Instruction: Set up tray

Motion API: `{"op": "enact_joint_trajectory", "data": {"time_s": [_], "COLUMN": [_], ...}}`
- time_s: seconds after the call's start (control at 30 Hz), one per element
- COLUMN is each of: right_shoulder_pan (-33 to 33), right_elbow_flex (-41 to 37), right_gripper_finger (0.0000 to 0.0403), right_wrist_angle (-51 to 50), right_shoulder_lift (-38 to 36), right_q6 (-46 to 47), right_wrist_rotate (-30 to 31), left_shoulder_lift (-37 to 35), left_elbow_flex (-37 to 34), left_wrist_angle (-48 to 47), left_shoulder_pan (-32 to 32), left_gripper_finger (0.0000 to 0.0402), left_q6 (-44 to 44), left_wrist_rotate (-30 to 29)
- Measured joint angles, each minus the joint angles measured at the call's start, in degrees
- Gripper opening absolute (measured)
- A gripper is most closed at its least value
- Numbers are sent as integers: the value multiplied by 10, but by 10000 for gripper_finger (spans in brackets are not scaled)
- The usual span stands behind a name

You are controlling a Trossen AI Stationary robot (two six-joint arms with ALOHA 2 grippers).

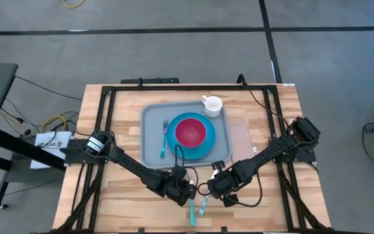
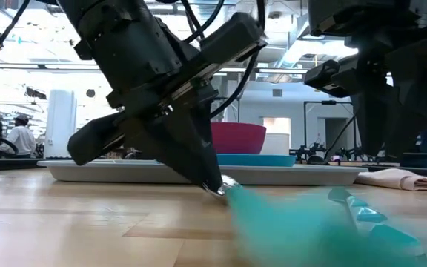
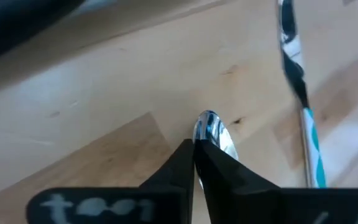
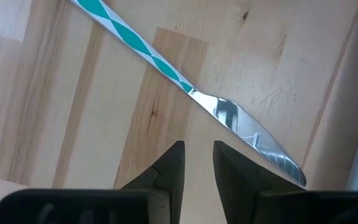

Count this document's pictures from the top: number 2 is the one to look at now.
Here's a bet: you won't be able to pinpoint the black cable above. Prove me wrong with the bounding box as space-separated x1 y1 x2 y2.
209 0 267 119
323 113 358 161
179 0 226 44
0 0 31 71

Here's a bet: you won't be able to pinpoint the wooden workbench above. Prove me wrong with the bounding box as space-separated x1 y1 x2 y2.
328 159 400 167

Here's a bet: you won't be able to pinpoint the blue plate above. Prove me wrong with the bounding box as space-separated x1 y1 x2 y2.
153 154 297 168

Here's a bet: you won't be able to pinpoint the white column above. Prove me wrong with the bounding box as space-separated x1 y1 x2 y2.
44 88 78 159

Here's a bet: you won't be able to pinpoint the silver knife teal patterned handle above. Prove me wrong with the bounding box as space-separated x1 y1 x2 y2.
327 186 427 267

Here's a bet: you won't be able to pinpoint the grey tray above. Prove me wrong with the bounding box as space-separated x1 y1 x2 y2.
37 159 368 186

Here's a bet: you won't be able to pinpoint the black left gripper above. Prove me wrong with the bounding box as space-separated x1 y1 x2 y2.
67 13 268 193

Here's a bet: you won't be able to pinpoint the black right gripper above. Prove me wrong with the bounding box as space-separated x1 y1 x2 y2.
304 16 427 159

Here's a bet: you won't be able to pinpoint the black metal station frame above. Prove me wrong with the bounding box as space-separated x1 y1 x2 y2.
302 99 356 150

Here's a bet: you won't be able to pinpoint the black background robot arms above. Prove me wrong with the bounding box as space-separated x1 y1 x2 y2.
289 142 352 165

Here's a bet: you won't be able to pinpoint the slim ceiling strip light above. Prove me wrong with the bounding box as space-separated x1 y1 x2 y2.
0 62 102 71

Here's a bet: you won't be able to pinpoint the beige cloth napkin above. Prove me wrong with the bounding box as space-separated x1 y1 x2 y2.
354 168 427 192

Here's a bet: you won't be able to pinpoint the silver spoon teal handle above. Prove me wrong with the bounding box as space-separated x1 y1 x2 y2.
202 174 348 267

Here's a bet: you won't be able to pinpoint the white cup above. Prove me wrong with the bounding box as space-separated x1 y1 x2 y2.
259 132 291 156

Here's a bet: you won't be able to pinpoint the pink bowl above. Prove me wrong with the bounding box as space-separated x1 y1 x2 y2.
210 122 268 156

